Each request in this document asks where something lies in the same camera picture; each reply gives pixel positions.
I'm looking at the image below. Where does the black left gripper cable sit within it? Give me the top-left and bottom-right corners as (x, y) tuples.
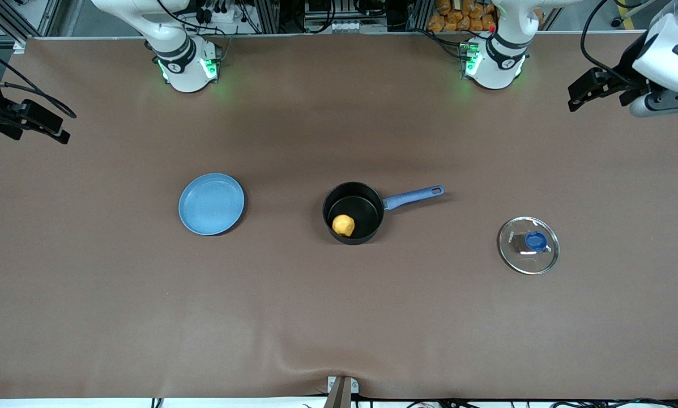
(580, 0), (642, 88)

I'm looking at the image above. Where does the blue round plate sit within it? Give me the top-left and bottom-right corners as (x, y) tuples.
(178, 173), (246, 236)

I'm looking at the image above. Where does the bag of orange snacks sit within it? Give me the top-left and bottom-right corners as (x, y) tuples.
(428, 0), (498, 33)

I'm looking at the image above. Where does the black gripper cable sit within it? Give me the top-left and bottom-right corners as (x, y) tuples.
(580, 0), (642, 88)
(0, 44), (78, 120)

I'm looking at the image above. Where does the glass lid with blue knob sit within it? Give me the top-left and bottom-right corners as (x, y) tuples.
(498, 216), (560, 275)

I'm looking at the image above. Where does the white power strip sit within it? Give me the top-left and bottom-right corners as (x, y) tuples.
(197, 0), (233, 24)

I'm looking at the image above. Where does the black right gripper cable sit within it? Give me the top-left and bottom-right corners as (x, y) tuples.
(0, 44), (78, 120)

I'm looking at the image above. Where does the black pot with blue handle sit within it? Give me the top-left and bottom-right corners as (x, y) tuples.
(322, 182), (446, 245)

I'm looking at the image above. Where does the metal table clamp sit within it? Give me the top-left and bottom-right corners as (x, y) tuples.
(327, 375), (360, 408)

